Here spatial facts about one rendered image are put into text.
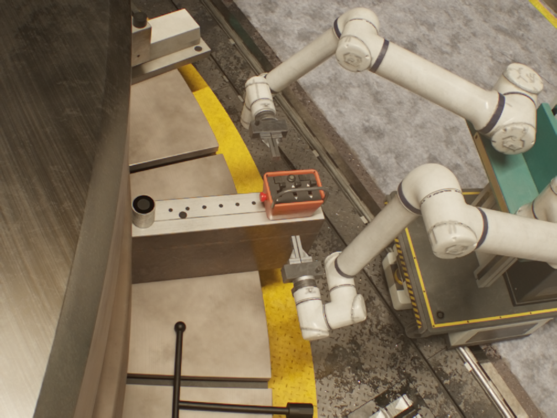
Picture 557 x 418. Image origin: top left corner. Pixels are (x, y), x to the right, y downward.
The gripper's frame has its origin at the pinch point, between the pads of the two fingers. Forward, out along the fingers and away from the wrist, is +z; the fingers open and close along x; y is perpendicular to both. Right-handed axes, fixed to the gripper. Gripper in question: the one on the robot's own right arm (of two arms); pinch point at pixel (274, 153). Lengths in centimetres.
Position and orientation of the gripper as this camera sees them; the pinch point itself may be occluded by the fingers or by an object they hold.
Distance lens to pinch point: 227.6
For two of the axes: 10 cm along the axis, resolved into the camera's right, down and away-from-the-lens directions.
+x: 9.6, -0.9, 2.8
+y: 2.0, -5.2, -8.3
